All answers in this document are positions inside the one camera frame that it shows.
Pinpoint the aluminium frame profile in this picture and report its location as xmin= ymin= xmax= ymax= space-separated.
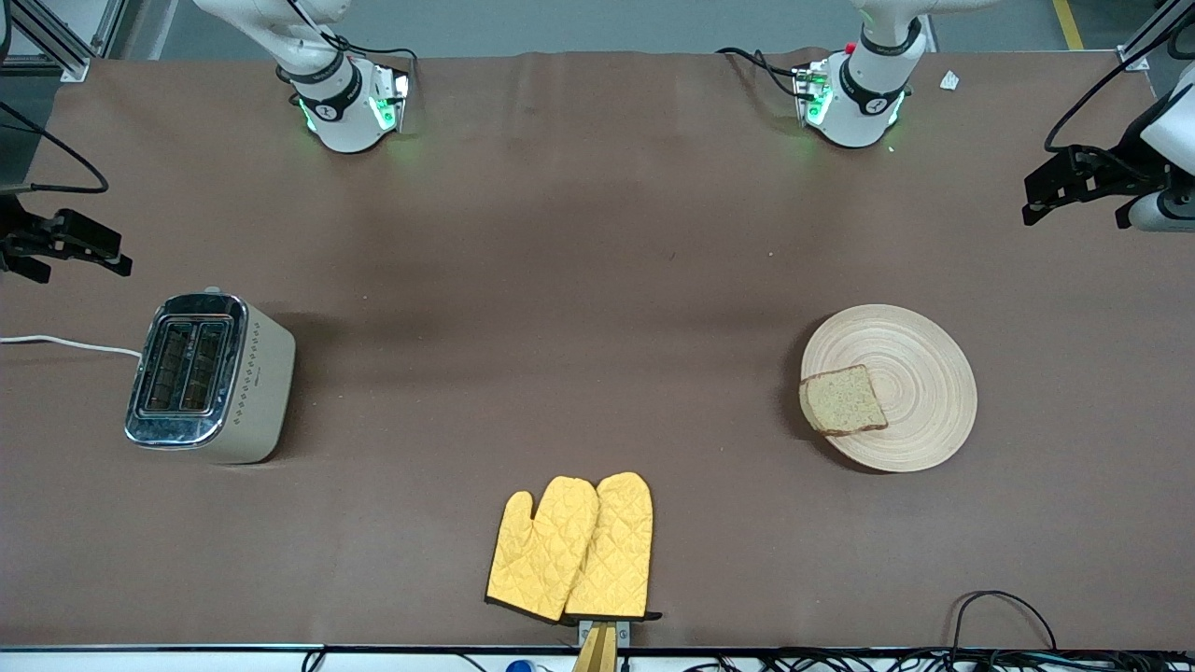
xmin=0 ymin=0 xmax=127 ymax=83
xmin=1116 ymin=0 xmax=1195 ymax=71

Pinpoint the brown table cover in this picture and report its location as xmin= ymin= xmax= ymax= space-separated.
xmin=0 ymin=49 xmax=1195 ymax=651

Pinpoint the brown bread slice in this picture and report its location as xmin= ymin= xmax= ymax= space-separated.
xmin=798 ymin=364 xmax=889 ymax=437

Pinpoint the round wooden plate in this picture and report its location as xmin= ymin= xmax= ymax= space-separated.
xmin=800 ymin=304 xmax=978 ymax=473

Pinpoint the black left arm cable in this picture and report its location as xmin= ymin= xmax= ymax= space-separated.
xmin=1044 ymin=5 xmax=1195 ymax=155

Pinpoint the white toaster power cord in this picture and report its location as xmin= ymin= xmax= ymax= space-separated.
xmin=0 ymin=334 xmax=143 ymax=360

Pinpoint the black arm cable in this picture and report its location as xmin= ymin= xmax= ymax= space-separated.
xmin=0 ymin=99 xmax=110 ymax=195
xmin=1044 ymin=5 xmax=1195 ymax=155

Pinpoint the yellow quilted oven mitt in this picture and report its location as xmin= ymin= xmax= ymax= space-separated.
xmin=563 ymin=471 xmax=662 ymax=623
xmin=485 ymin=476 xmax=599 ymax=623

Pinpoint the wooden and metal table clamp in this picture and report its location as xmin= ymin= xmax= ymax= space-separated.
xmin=571 ymin=618 xmax=632 ymax=672

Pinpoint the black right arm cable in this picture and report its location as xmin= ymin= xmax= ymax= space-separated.
xmin=0 ymin=99 xmax=110 ymax=195

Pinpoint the white table edge rail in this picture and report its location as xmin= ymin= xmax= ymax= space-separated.
xmin=0 ymin=645 xmax=580 ymax=672

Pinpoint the looped black cable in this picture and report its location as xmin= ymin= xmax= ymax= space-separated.
xmin=950 ymin=590 xmax=1058 ymax=654

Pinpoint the black cable bundle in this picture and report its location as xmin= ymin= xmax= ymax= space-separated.
xmin=654 ymin=648 xmax=1195 ymax=672

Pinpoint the chrome and beige toaster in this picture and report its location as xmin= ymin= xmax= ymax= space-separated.
xmin=124 ymin=287 xmax=297 ymax=466

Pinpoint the black base power cable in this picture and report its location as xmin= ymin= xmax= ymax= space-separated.
xmin=289 ymin=0 xmax=419 ymax=68
xmin=715 ymin=47 xmax=806 ymax=100

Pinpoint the metal base connector bracket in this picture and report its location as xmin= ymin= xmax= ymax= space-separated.
xmin=792 ymin=58 xmax=834 ymax=129
xmin=369 ymin=65 xmax=413 ymax=133

